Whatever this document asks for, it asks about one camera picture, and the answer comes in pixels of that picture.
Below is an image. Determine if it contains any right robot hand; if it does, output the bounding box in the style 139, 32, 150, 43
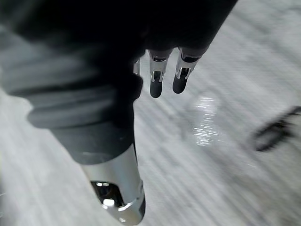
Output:
0, 0, 238, 224

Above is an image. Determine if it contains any black cable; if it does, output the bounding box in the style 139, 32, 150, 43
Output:
252, 105, 301, 152

